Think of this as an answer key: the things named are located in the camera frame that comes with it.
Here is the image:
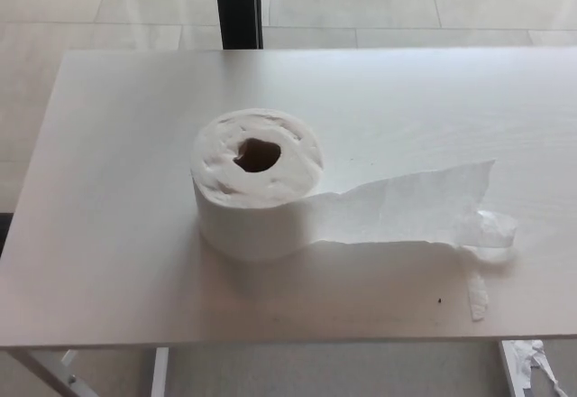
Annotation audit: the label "white toilet paper roll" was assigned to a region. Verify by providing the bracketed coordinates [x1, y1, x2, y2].
[188, 106, 518, 263]

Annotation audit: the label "black vertical pillar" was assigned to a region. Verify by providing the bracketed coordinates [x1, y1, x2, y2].
[213, 0, 264, 51]

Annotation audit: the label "small white paper scrap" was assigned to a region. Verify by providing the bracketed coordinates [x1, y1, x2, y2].
[467, 273, 490, 322]

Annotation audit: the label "white upright table leg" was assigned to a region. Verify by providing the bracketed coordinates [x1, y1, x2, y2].
[150, 346, 170, 397]

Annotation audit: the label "white wide table leg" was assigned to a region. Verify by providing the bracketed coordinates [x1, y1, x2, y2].
[497, 339, 534, 397]

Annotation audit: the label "torn paper scraps on floor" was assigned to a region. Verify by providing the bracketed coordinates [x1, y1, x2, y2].
[517, 338, 570, 397]

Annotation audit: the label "grey slanted table leg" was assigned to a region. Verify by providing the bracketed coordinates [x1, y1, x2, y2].
[0, 346, 78, 397]

